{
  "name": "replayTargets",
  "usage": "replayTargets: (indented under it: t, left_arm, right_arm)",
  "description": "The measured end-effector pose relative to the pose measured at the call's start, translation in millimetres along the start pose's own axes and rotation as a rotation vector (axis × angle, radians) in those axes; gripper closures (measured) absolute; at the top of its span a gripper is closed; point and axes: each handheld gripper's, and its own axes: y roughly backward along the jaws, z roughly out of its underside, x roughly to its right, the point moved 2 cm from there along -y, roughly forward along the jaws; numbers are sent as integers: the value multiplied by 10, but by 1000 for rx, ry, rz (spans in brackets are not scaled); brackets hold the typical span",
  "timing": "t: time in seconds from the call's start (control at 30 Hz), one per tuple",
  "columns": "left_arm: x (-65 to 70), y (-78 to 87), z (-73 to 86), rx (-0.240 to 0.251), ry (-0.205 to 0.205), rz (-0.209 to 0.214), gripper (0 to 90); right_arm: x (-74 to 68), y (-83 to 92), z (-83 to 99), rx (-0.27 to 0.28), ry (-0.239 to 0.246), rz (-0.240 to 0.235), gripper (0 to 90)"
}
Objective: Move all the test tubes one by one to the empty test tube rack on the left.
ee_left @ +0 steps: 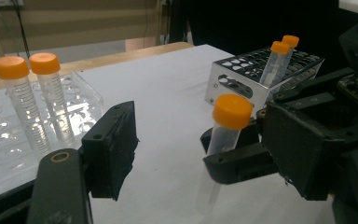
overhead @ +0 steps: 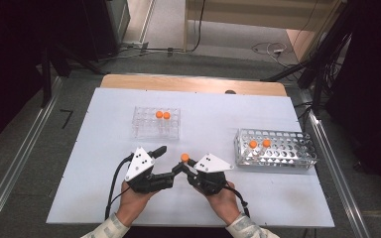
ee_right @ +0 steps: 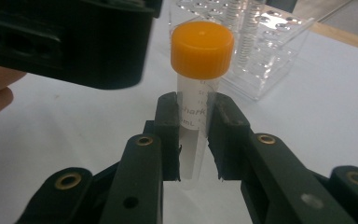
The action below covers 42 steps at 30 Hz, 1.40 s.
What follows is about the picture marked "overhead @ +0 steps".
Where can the clear acrylic tube rack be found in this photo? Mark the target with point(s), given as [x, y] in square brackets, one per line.
[145, 127]

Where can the person's left hand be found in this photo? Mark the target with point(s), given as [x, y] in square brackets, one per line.
[132, 205]

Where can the perforated metal tube rack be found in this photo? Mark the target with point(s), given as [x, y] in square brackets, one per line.
[287, 155]

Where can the grey power strip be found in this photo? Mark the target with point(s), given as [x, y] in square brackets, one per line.
[135, 44]

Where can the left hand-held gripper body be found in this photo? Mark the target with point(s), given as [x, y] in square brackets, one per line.
[140, 163]

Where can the dark table grommet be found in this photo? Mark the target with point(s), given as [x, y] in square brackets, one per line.
[230, 92]

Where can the metal floor rail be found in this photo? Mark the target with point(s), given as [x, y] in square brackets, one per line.
[328, 158]
[21, 150]

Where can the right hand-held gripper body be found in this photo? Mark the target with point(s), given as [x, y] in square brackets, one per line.
[211, 163]

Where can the black curtain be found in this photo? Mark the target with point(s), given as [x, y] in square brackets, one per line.
[10, 66]
[377, 82]

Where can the person's right hand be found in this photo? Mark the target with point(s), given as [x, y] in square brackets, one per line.
[223, 205]

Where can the orange-capped clear tube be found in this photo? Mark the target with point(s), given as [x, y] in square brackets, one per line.
[166, 115]
[159, 114]
[253, 144]
[266, 143]
[185, 157]

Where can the beige cabinet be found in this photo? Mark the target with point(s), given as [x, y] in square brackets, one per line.
[261, 13]

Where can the black stand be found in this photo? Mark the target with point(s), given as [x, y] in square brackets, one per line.
[317, 66]
[46, 79]

